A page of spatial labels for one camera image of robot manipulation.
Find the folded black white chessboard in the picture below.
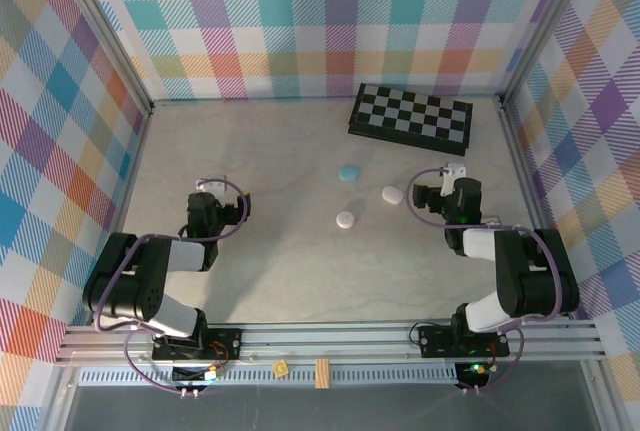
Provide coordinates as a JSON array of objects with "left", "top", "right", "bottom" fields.
[{"left": 347, "top": 82, "right": 474, "bottom": 157}]

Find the small black controller board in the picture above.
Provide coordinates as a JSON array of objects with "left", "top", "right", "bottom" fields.
[
  {"left": 457, "top": 360, "right": 494, "bottom": 387},
  {"left": 172, "top": 364, "right": 225, "bottom": 385}
]

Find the small wooden block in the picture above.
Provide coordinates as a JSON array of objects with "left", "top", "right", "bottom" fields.
[{"left": 314, "top": 358, "right": 332, "bottom": 390}]

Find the aluminium side floor rail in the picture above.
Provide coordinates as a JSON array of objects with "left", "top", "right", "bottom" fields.
[
  {"left": 498, "top": 100, "right": 576, "bottom": 321},
  {"left": 97, "top": 109, "right": 153, "bottom": 275}
]

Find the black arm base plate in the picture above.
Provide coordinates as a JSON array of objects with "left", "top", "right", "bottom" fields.
[
  {"left": 417, "top": 324, "right": 511, "bottom": 358},
  {"left": 152, "top": 328, "right": 244, "bottom": 360}
]

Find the long aluminium base rail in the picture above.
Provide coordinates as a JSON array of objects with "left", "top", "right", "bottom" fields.
[{"left": 54, "top": 319, "right": 604, "bottom": 367}]

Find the aluminium frame post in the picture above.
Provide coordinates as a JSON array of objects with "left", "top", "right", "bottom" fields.
[
  {"left": 498, "top": 0, "right": 597, "bottom": 108},
  {"left": 49, "top": 0, "right": 154, "bottom": 117}
]

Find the slotted grey cable duct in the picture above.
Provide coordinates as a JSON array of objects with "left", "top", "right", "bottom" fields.
[{"left": 79, "top": 367, "right": 461, "bottom": 388}]

